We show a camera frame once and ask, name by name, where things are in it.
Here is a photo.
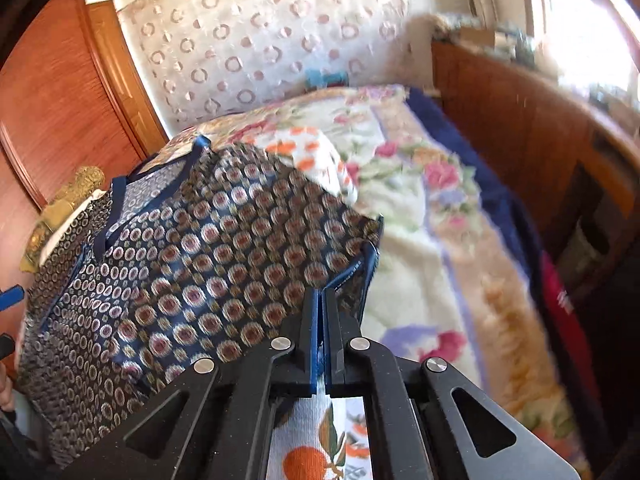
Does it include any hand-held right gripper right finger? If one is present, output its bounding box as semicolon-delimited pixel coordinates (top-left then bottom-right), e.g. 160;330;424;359
324;287;588;480

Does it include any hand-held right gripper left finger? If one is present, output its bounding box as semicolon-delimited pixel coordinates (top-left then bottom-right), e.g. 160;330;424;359
50;287;322;480

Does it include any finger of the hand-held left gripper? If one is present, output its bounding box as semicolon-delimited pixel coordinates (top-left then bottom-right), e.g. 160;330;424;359
0;284;26;311

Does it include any navy patterned garment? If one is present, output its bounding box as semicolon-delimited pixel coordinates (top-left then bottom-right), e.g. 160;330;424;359
15;132;386;466

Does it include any orange fruit print sheet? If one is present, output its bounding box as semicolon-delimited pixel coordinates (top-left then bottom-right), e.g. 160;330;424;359
265;392;376;480

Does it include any gold patterned cushion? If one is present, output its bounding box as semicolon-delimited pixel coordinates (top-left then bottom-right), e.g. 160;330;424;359
20;165;108;271

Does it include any floral blanket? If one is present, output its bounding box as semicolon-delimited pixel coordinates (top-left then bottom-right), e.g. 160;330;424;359
165;85;591;480

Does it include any small orange print cloth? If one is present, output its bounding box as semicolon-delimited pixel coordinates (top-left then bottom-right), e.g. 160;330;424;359
265;127;358;201

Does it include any navy bed cover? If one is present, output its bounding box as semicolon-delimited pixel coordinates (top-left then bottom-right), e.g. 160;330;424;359
405;87;546;281

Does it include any red cloth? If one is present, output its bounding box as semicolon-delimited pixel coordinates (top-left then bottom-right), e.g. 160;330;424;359
542;255;601;411

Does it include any blue box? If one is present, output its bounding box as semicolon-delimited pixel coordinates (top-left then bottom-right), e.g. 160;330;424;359
305;70;348;92

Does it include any long wooden cabinet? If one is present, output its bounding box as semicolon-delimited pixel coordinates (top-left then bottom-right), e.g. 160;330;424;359
430;40;640;311

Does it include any white circle pattern curtain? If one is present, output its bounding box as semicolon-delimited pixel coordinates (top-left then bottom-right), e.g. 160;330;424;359
117;0;436;136

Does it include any cardboard box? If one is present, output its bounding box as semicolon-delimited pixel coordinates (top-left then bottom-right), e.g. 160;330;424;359
459;26;497;47

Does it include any window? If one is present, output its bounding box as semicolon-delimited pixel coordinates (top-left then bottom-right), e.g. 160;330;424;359
520;0;640;91

